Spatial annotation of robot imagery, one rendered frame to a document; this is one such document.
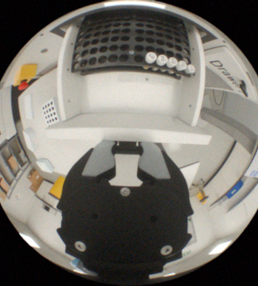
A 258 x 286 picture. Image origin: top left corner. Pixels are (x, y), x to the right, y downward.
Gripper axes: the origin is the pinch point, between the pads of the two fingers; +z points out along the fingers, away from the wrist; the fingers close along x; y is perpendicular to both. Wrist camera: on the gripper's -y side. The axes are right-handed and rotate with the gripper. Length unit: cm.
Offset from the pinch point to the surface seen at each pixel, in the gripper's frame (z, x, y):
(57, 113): 11.0, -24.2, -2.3
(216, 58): 2.5, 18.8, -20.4
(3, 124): -1, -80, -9
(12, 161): 17, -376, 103
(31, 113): 12.9, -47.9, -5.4
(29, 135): 10, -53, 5
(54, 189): 44, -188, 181
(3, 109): 1, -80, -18
